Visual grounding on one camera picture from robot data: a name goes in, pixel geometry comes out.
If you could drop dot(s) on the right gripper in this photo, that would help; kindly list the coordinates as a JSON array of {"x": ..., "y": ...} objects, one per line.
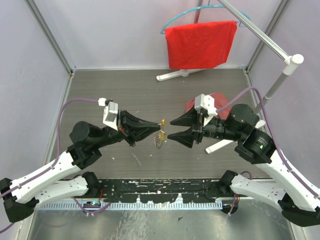
[{"x": 191, "y": 119}]

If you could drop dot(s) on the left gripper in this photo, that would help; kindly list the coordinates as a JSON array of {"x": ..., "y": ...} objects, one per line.
[{"x": 139, "y": 128}]

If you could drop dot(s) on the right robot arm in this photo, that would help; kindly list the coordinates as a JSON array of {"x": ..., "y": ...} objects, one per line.
[{"x": 296, "y": 198}]

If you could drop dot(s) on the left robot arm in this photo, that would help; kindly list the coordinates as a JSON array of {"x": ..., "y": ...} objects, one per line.
[{"x": 22, "y": 196}]

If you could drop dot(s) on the dark red crumpled shirt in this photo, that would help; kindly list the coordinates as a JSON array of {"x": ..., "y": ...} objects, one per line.
[{"x": 219, "y": 101}]

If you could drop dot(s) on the bright red cloth on hanger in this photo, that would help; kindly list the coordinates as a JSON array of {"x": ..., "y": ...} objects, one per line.
[{"x": 199, "y": 45}]

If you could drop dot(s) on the teal clothes hanger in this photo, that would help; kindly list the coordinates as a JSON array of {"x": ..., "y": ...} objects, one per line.
[{"x": 198, "y": 9}]

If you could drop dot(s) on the white clothes rack stand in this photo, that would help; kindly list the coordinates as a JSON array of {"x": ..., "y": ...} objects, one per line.
[{"x": 265, "y": 69}]

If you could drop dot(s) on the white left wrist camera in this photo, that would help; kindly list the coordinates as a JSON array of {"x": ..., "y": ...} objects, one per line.
[{"x": 110, "y": 112}]

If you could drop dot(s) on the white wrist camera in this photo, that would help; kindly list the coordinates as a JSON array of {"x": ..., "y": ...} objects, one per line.
[
  {"x": 205, "y": 105},
  {"x": 110, "y": 112}
]

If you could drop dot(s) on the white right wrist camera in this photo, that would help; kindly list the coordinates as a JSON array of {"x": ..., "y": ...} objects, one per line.
[{"x": 205, "y": 105}]

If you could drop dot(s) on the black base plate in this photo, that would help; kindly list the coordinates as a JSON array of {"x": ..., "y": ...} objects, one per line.
[{"x": 192, "y": 190}]

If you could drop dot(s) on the grey slotted cable duct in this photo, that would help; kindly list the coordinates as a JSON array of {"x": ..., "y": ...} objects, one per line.
[{"x": 178, "y": 205}]

